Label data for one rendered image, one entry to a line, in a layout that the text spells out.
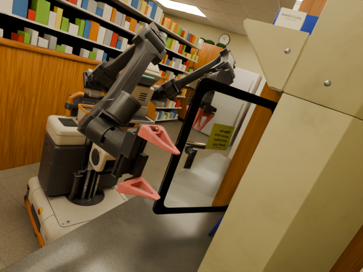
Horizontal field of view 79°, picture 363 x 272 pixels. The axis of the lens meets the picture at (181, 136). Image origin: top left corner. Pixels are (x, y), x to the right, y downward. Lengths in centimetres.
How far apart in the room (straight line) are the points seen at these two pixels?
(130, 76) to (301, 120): 44
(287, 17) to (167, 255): 62
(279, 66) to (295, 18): 15
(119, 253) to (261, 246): 33
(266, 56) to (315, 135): 16
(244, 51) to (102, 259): 600
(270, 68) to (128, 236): 53
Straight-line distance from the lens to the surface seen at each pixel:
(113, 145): 45
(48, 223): 166
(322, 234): 56
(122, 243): 64
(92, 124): 49
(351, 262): 94
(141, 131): 39
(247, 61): 622
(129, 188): 43
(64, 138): 156
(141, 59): 71
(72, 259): 59
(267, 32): 45
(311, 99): 43
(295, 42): 44
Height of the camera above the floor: 139
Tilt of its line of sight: 17 degrees down
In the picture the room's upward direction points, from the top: 20 degrees clockwise
